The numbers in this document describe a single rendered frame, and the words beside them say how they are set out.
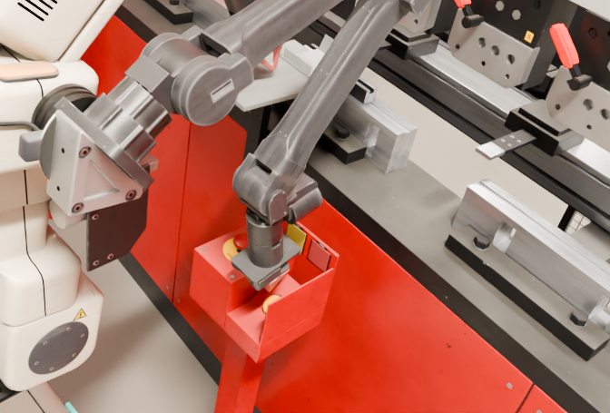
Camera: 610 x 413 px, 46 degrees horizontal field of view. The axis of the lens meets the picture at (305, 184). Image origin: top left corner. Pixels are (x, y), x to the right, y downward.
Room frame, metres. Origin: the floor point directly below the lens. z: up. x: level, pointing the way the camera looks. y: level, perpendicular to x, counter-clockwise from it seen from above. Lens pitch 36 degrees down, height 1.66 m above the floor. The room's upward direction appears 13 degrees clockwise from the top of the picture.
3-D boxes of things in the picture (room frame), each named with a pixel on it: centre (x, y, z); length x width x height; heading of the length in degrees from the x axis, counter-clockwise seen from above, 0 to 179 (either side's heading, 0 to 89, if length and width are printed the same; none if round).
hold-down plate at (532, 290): (0.91, -0.39, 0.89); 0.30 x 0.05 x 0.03; 47
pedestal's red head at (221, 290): (0.94, 0.04, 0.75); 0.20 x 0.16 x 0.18; 52
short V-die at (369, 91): (1.33, -0.01, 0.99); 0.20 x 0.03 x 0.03; 47
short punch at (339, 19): (1.36, 0.01, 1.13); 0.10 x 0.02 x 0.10; 47
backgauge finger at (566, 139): (1.21, -0.39, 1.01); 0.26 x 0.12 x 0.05; 137
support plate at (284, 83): (1.25, 0.11, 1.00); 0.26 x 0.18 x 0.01; 137
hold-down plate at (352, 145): (1.29, 0.02, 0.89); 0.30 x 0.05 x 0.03; 47
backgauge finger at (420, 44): (1.48, -0.09, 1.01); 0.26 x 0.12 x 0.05; 137
